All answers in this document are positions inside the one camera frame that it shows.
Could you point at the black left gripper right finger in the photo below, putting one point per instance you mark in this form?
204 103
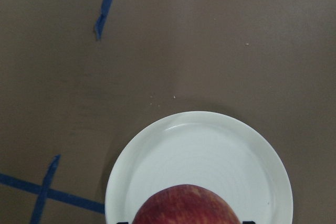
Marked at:
247 222

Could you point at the red yellow apple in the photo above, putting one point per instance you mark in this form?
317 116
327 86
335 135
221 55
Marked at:
185 204

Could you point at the white round plate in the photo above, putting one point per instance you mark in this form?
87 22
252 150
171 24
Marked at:
207 149

